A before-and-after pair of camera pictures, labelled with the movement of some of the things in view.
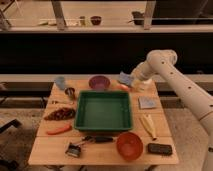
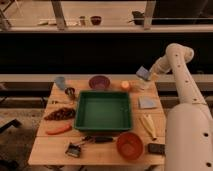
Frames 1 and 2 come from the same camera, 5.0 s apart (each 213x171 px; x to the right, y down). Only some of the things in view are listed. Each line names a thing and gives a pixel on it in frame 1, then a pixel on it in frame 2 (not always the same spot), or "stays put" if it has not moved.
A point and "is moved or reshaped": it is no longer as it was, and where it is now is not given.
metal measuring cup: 70,92 stays put
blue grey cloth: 147,102 stays put
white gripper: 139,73 → 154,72
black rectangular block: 162,149 stays put
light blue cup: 60,81 stays put
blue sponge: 125,78 is moved or reshaped
